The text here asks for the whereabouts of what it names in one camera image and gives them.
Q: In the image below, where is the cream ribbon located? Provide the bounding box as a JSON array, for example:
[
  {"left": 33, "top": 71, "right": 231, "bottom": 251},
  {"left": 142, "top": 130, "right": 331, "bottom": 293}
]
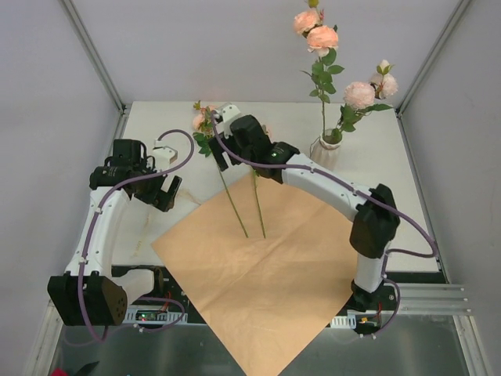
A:
[{"left": 131, "top": 188, "right": 203, "bottom": 265}]

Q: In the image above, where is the pink rose stem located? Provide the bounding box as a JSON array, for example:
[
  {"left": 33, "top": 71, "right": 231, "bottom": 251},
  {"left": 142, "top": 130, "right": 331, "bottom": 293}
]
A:
[
  {"left": 192, "top": 100, "right": 249, "bottom": 238},
  {"left": 251, "top": 170, "right": 266, "bottom": 239},
  {"left": 329, "top": 60, "right": 398, "bottom": 144},
  {"left": 293, "top": 1, "right": 344, "bottom": 135}
]

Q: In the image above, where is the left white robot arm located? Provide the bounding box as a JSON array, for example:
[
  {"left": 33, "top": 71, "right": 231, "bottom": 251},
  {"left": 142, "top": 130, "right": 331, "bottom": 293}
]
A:
[{"left": 47, "top": 139, "right": 182, "bottom": 327}]

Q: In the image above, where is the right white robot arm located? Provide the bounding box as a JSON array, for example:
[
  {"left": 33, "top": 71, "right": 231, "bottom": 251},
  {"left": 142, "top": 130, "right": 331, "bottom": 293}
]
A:
[{"left": 209, "top": 115, "right": 400, "bottom": 312}]

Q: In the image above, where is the white ribbed vase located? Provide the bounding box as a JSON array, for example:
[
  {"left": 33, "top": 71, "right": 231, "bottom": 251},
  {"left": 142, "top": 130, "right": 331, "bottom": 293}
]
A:
[{"left": 309, "top": 134, "right": 343, "bottom": 171}]

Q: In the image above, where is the black object at bottom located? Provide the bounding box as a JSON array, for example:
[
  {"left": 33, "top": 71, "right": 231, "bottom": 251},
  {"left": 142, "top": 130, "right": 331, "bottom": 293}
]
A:
[{"left": 74, "top": 361, "right": 99, "bottom": 376}]

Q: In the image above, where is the red object at bottom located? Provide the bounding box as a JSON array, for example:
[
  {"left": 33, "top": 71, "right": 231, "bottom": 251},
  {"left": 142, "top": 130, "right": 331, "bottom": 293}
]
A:
[{"left": 49, "top": 368, "right": 68, "bottom": 376}]

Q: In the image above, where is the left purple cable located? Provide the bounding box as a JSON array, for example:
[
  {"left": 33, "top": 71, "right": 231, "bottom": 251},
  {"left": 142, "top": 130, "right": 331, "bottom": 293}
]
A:
[{"left": 62, "top": 129, "right": 195, "bottom": 347}]

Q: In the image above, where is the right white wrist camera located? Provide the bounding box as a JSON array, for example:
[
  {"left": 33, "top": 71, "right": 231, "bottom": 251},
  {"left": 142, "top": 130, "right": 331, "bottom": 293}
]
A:
[{"left": 214, "top": 103, "right": 242, "bottom": 138}]

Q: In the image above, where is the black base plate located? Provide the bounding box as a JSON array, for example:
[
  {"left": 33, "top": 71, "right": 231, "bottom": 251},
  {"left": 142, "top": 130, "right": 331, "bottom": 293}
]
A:
[{"left": 113, "top": 262, "right": 449, "bottom": 334}]

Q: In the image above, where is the left aluminium frame post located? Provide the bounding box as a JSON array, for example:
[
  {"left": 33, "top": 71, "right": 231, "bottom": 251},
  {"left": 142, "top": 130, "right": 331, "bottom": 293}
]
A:
[{"left": 58, "top": 0, "right": 127, "bottom": 114}]

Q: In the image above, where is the aluminium frame post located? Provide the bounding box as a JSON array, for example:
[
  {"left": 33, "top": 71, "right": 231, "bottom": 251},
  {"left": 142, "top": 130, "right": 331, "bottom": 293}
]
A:
[
  {"left": 395, "top": 0, "right": 473, "bottom": 118},
  {"left": 58, "top": 0, "right": 127, "bottom": 114}
]

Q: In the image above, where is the left white cable duct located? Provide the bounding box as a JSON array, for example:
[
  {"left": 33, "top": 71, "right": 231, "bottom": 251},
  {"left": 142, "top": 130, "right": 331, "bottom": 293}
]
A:
[{"left": 123, "top": 308, "right": 188, "bottom": 325}]

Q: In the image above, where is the white cable duct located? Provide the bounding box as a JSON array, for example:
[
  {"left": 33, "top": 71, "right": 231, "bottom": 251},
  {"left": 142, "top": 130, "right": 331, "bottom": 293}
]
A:
[
  {"left": 123, "top": 308, "right": 188, "bottom": 325},
  {"left": 330, "top": 315, "right": 381, "bottom": 330}
]

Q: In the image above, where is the right white cable duct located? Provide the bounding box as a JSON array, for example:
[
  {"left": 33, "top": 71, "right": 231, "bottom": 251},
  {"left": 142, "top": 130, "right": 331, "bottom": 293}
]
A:
[{"left": 330, "top": 315, "right": 381, "bottom": 330}]

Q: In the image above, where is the aluminium front rail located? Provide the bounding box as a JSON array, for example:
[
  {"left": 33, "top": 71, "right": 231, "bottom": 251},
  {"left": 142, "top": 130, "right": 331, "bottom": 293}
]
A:
[{"left": 398, "top": 284, "right": 474, "bottom": 316}]

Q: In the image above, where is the right aluminium frame post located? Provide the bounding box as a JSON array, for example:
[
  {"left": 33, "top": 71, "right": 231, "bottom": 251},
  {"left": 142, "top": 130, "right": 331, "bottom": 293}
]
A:
[{"left": 395, "top": 0, "right": 473, "bottom": 118}]

